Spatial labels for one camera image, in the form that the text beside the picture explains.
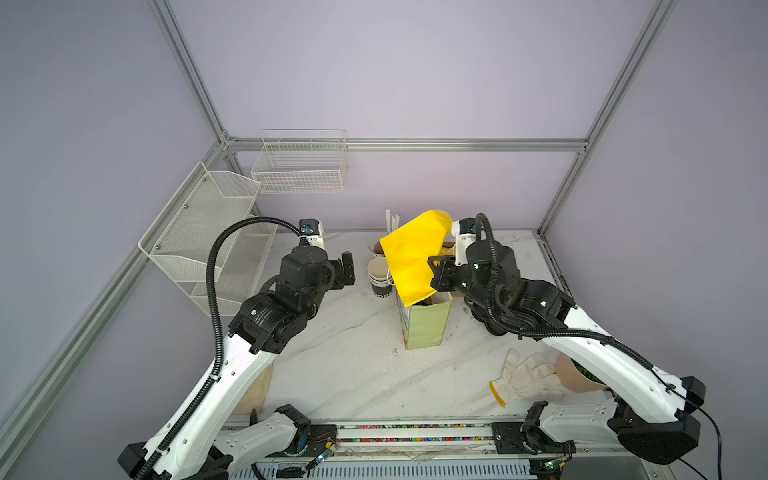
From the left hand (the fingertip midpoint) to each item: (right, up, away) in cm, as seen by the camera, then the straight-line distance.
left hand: (326, 257), depth 65 cm
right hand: (+22, 0, -1) cm, 22 cm away
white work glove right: (+55, -35, +18) cm, 67 cm away
